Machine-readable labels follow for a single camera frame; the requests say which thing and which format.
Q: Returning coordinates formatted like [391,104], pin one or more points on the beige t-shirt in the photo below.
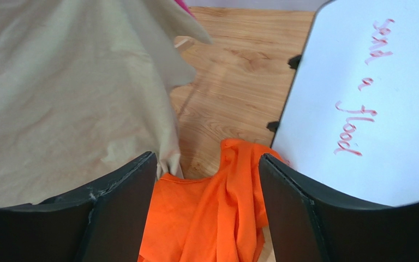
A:
[85,88]

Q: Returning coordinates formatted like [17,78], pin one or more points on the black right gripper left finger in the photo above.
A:
[103,220]

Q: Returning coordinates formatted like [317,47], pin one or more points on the magenta t-shirt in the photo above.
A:
[183,5]

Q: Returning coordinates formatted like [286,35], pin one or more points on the orange t-shirt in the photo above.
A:
[218,218]

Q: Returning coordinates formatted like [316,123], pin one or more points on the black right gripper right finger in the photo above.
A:
[310,221]

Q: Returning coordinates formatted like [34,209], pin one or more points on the wooden clothes rack frame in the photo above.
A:
[183,43]

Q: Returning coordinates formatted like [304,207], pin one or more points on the white whiteboard black frame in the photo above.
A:
[351,119]

